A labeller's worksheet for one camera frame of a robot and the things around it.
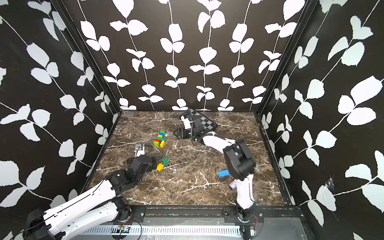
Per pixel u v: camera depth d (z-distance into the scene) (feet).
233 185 2.68
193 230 2.31
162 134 3.48
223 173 2.83
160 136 3.38
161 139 3.32
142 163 1.91
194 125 2.41
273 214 2.51
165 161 3.03
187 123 2.79
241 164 1.69
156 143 3.27
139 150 2.25
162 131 3.49
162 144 3.24
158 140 3.32
